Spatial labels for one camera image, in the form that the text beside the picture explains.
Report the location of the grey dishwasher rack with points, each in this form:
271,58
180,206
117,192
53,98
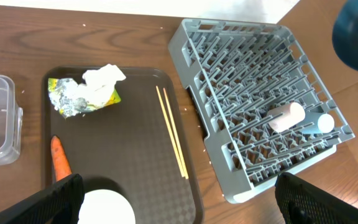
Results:
237,72

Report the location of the pink cup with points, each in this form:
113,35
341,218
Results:
287,116

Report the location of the crumpled white napkin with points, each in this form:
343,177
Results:
100,83

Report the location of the orange carrot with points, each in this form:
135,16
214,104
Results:
60,162

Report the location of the small bowl with rice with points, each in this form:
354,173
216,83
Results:
105,206

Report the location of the crumpled foil wrapper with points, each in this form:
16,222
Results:
70,98

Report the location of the brown serving tray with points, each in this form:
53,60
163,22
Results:
126,146

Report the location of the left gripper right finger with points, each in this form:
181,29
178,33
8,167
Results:
302,203

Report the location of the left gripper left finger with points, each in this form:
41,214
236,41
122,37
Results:
58,203

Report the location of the light blue cup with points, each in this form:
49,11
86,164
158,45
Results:
322,123

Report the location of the dark blue bowl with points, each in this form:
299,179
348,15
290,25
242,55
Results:
345,34

